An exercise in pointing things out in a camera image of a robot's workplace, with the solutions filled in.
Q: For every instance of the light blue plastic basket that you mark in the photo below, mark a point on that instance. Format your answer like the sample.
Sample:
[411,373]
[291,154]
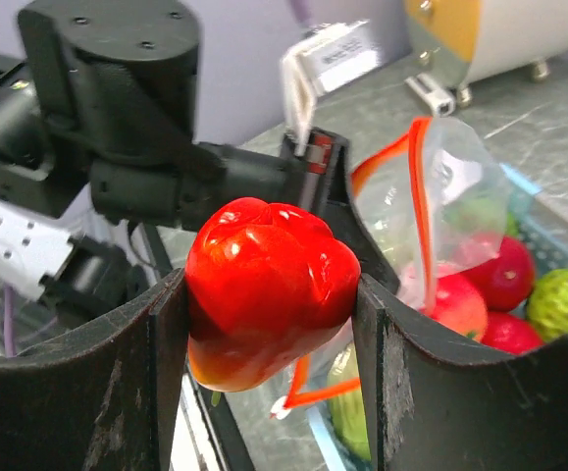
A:
[540,225]

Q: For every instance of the green cabbage left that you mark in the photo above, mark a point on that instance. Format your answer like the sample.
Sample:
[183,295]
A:
[347,409]

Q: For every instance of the large red apple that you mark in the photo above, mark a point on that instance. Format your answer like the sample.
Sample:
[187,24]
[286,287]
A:
[459,305]

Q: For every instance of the small red apple right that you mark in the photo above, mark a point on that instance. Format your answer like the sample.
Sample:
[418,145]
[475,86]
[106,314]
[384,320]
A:
[510,334]

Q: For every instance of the white round drawer box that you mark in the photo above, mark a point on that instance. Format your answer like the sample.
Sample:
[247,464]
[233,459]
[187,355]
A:
[460,42]

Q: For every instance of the dark red apple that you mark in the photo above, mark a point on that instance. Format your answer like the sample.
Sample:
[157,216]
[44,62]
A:
[506,280]

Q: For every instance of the green custard apple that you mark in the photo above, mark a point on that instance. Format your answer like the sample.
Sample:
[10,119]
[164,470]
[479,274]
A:
[547,307]

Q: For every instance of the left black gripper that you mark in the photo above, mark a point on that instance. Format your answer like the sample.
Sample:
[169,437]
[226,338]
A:
[313,172]

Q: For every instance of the red orange bell pepper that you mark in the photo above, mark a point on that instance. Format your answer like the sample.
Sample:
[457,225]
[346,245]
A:
[267,283]

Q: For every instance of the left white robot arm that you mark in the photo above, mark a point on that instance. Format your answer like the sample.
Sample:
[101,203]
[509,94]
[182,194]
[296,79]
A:
[105,99]

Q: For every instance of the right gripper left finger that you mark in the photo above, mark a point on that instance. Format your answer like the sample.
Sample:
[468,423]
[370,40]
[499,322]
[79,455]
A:
[103,396]

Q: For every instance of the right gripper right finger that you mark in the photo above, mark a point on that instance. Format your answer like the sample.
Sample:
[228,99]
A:
[435,400]

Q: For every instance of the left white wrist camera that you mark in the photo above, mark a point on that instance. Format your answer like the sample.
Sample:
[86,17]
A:
[333,56]

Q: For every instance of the clear zip bag orange zipper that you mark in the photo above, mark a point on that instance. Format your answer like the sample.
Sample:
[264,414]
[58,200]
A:
[446,201]

